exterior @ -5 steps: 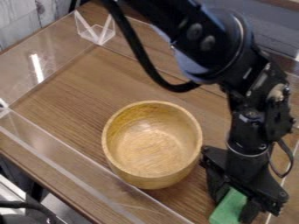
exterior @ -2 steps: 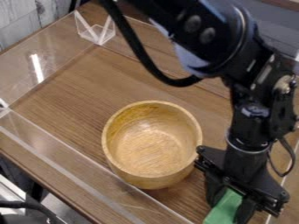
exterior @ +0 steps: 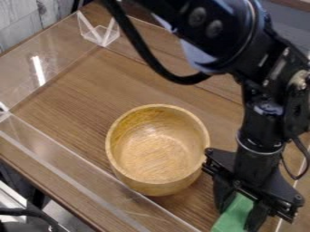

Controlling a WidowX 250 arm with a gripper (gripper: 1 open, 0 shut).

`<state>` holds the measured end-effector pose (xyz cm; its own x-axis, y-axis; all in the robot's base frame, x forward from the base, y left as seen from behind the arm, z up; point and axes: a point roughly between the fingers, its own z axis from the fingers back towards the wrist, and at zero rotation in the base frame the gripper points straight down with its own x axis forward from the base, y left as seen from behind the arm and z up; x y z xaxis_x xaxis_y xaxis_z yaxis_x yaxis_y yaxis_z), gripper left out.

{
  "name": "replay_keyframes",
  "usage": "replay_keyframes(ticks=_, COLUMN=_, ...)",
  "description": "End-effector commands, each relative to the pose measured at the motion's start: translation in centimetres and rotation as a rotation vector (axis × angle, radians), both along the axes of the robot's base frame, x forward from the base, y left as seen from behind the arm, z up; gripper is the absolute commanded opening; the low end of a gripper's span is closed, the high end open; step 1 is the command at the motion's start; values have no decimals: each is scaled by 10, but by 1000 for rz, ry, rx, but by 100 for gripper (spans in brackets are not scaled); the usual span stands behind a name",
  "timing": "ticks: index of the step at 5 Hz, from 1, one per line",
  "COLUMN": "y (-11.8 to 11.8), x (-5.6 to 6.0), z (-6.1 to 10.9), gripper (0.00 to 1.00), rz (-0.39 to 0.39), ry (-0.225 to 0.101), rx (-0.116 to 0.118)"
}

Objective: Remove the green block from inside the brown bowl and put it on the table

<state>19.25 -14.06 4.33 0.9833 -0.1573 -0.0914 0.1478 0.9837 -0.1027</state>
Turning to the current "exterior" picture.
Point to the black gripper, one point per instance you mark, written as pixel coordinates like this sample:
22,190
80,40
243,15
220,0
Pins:
249,172

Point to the green rectangular block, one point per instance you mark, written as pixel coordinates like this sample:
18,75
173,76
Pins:
233,219

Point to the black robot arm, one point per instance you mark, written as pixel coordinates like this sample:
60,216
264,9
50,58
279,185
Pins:
229,38

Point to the brown wooden bowl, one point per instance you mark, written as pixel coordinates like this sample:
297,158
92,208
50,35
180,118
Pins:
154,145

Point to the clear acrylic corner bracket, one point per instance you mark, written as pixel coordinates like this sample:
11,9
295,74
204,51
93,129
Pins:
101,35

